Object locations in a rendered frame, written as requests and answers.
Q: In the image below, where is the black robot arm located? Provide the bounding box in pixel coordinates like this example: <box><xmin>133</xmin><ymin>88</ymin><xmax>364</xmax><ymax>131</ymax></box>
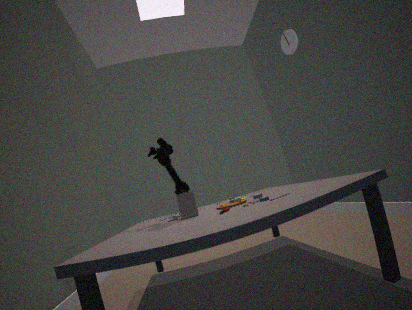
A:
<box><xmin>157</xmin><ymin>137</ymin><xmax>189</xmax><ymax>194</ymax></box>

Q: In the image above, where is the round orange bead board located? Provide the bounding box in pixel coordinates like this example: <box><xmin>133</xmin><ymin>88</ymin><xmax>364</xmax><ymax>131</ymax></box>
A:
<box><xmin>217</xmin><ymin>200</ymin><xmax>247</xmax><ymax>210</ymax></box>

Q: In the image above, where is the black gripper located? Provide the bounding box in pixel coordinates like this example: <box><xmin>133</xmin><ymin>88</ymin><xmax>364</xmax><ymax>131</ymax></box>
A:
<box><xmin>148</xmin><ymin>146</ymin><xmax>162</xmax><ymax>159</ymax></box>

